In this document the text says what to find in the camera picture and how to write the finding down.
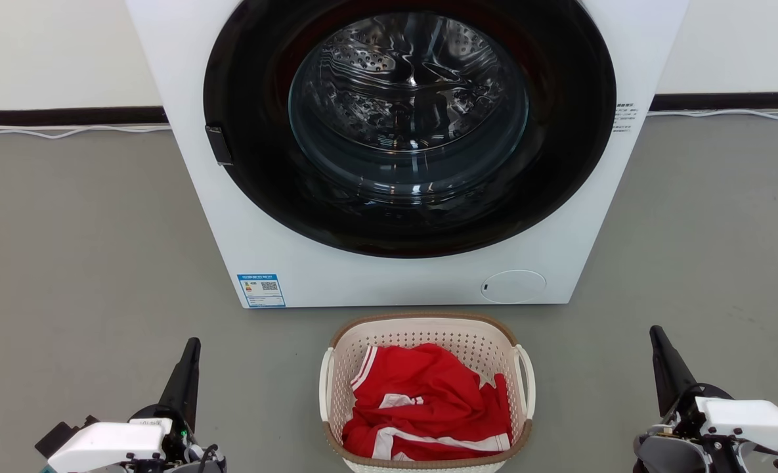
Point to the round white filter cover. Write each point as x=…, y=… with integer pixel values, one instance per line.
x=513, y=286

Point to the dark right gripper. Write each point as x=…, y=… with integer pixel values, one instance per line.
x=671, y=450

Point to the small printed text sticker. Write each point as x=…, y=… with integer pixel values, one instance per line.
x=625, y=118

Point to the red white-striped garment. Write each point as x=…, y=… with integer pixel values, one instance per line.
x=428, y=387

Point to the blue energy label sticker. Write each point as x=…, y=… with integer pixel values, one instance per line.
x=261, y=290

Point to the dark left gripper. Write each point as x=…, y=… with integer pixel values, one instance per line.
x=182, y=440

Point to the dark wall baseboard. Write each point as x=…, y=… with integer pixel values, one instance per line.
x=67, y=116
x=730, y=101

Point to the black round washer door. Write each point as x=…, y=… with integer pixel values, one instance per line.
x=251, y=138

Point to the white perforated laundry basket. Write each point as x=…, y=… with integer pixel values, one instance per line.
x=428, y=328

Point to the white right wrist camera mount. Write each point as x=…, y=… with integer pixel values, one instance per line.
x=750, y=420

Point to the white front-load washing machine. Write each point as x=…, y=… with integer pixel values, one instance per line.
x=362, y=282

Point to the steel washer drum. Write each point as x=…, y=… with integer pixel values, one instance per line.
x=408, y=85

